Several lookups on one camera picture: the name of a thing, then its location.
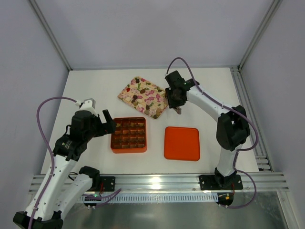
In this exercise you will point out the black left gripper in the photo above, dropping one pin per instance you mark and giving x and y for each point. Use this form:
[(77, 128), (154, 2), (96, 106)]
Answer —
[(101, 126)]

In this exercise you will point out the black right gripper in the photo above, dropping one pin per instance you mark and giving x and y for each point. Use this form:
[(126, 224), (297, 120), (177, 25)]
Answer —
[(173, 100)]

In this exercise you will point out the metal tongs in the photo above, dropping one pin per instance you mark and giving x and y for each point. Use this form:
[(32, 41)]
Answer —
[(178, 110)]

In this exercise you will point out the orange box lid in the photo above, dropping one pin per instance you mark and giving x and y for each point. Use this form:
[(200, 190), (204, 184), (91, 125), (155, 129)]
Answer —
[(181, 143)]

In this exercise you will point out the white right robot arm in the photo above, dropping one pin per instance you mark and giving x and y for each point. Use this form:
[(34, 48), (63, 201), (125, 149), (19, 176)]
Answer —
[(232, 129)]

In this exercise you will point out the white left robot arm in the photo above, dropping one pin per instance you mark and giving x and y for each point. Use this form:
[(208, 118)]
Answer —
[(51, 203)]

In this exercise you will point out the orange chocolate box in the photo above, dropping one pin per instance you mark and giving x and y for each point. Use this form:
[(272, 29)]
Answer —
[(130, 135)]

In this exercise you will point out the floral tray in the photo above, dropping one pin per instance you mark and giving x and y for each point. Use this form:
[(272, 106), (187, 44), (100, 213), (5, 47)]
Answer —
[(145, 97)]

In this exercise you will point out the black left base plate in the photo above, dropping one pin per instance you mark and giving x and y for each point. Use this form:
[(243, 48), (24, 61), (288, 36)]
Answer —
[(107, 183)]

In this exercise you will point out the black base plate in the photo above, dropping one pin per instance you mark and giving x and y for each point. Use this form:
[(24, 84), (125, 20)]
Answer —
[(218, 182), (107, 183)]

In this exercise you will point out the aluminium table rail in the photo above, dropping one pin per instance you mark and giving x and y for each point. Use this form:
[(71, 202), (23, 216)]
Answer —
[(263, 181)]

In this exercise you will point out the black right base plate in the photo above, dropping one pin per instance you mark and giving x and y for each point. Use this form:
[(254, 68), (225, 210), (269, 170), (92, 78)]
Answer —
[(218, 182)]

